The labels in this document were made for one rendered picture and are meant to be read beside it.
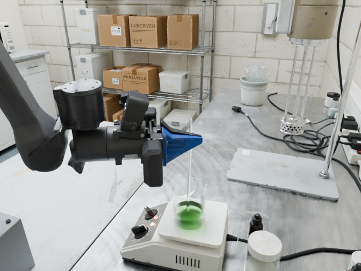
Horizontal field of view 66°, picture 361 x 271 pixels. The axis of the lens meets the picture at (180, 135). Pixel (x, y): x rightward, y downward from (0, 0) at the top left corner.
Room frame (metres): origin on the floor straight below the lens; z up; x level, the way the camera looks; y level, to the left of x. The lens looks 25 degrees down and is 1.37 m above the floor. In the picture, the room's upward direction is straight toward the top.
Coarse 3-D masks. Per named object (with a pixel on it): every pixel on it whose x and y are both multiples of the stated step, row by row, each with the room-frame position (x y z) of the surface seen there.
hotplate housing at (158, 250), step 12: (168, 204) 0.49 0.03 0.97; (228, 216) 0.46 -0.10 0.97; (156, 240) 0.39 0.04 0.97; (168, 240) 0.39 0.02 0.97; (228, 240) 0.43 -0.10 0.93; (120, 252) 0.40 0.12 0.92; (132, 252) 0.39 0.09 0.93; (144, 252) 0.39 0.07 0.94; (156, 252) 0.38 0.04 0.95; (168, 252) 0.37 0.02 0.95; (180, 252) 0.37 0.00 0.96; (192, 252) 0.36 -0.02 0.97; (204, 252) 0.36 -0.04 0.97; (216, 252) 0.36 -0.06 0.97; (144, 264) 0.39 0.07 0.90; (156, 264) 0.38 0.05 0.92; (168, 264) 0.37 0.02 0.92; (180, 264) 0.37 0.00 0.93; (192, 264) 0.36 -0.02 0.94; (204, 264) 0.36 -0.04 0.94; (216, 264) 0.35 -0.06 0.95
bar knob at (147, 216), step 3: (147, 207) 0.49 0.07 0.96; (147, 210) 0.47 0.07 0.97; (150, 210) 0.47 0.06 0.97; (153, 210) 0.49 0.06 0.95; (156, 210) 0.48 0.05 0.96; (147, 213) 0.49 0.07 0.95; (150, 213) 0.47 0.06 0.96; (153, 213) 0.47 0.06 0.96; (156, 213) 0.47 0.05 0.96; (147, 216) 0.47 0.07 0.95; (150, 216) 0.47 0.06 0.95; (153, 216) 0.47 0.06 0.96; (147, 219) 0.47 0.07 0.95
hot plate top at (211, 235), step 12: (216, 204) 0.47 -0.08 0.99; (168, 216) 0.43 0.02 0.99; (216, 216) 0.43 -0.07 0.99; (168, 228) 0.40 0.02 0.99; (204, 228) 0.40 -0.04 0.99; (216, 228) 0.40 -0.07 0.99; (180, 240) 0.37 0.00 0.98; (192, 240) 0.37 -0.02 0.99; (204, 240) 0.37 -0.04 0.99; (216, 240) 0.37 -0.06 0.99
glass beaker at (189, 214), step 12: (180, 180) 0.44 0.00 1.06; (192, 180) 0.44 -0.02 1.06; (180, 192) 0.44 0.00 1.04; (192, 192) 0.44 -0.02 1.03; (204, 192) 0.42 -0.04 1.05; (180, 204) 0.39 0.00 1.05; (192, 204) 0.39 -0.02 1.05; (204, 204) 0.40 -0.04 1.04; (180, 216) 0.39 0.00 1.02; (192, 216) 0.39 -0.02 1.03; (204, 216) 0.40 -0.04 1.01; (180, 228) 0.39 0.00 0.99; (192, 228) 0.39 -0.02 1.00
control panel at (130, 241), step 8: (152, 208) 0.51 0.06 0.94; (160, 208) 0.49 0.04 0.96; (144, 216) 0.49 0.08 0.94; (160, 216) 0.46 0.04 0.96; (136, 224) 0.47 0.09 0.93; (144, 224) 0.45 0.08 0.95; (152, 232) 0.41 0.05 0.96; (128, 240) 0.42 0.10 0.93; (136, 240) 0.41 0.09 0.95; (144, 240) 0.40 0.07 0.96
